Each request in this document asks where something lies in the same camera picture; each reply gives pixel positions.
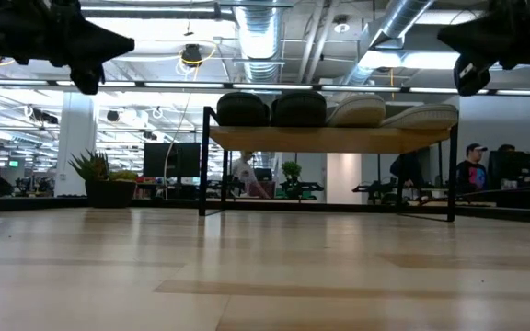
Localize black background monitor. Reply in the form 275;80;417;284
143;142;202;178

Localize background green plant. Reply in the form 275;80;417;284
281;160;303;181

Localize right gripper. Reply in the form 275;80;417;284
437;0;530;97

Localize silver ventilation duct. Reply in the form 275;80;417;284
338;0;436;103
233;0;289;93

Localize black ceiling cable reel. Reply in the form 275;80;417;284
179;42;204;66

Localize round ceiling sensor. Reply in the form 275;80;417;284
332;15;351;35

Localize wooden shelf black legs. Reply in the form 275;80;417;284
199;106;459;223

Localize black slide sandal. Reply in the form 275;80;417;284
216;91;271;128
270;90;328;128

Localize black aluminium table frame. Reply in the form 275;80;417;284
0;196;530;226

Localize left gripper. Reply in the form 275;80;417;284
39;0;136;96

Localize black desk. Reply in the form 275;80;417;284
488;188;530;211

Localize potted succulent plant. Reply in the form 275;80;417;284
68;149;140;210

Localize long ceiling light strip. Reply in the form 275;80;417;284
0;77;530;97

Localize grey slide sandal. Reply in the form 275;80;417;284
325;94;386;129
379;103;459;131

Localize white pillar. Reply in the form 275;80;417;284
54;91;97;198

